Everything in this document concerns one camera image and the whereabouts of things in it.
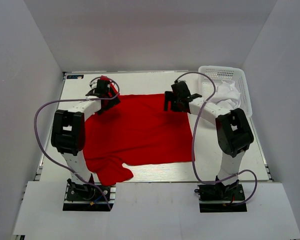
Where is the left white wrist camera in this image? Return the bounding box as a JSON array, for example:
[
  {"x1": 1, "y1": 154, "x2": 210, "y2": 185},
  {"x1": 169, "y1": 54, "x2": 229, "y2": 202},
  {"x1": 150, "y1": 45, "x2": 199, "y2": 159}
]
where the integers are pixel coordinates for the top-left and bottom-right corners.
[{"x1": 89, "y1": 79, "x2": 98, "y2": 89}]

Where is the white plastic basket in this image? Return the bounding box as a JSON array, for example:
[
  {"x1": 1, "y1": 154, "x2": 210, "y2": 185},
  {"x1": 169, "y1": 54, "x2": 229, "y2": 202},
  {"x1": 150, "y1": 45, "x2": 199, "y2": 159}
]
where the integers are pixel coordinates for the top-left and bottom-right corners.
[{"x1": 197, "y1": 65, "x2": 253, "y2": 118}]

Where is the blue table label sticker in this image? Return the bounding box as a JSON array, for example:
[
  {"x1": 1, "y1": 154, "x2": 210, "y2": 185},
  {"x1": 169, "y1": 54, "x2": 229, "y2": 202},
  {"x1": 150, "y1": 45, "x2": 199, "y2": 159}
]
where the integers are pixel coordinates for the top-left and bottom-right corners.
[{"x1": 66, "y1": 74, "x2": 84, "y2": 80}]

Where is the red t shirt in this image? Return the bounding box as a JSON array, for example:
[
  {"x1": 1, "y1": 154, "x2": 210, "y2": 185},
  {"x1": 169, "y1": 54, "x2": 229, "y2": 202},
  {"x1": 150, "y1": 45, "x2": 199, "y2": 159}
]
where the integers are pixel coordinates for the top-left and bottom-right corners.
[{"x1": 83, "y1": 93, "x2": 192, "y2": 186}]

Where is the white t shirt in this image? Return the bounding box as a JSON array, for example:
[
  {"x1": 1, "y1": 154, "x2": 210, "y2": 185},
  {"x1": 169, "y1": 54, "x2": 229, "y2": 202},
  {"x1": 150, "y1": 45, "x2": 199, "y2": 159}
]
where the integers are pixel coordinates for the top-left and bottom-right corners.
[{"x1": 209, "y1": 80, "x2": 241, "y2": 110}]

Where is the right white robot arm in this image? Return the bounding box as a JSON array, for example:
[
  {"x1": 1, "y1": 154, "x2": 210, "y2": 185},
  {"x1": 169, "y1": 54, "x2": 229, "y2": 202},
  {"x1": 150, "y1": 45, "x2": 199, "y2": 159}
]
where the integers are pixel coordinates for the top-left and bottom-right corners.
[{"x1": 164, "y1": 81, "x2": 254, "y2": 200}]

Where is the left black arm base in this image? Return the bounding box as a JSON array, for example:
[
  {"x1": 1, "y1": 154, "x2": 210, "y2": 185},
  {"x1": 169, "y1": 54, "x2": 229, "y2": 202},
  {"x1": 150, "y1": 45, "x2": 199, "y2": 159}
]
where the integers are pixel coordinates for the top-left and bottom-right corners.
[{"x1": 62, "y1": 178, "x2": 115, "y2": 212}]

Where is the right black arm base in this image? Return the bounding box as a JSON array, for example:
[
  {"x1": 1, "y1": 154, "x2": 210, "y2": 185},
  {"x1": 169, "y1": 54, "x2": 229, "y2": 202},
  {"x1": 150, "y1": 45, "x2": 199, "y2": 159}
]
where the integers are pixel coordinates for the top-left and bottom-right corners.
[{"x1": 194, "y1": 184, "x2": 248, "y2": 213}]

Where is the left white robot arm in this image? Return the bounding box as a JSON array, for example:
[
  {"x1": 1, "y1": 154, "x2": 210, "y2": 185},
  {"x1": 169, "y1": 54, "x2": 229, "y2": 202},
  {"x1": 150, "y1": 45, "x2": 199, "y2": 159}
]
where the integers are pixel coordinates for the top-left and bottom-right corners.
[{"x1": 51, "y1": 75, "x2": 121, "y2": 200}]

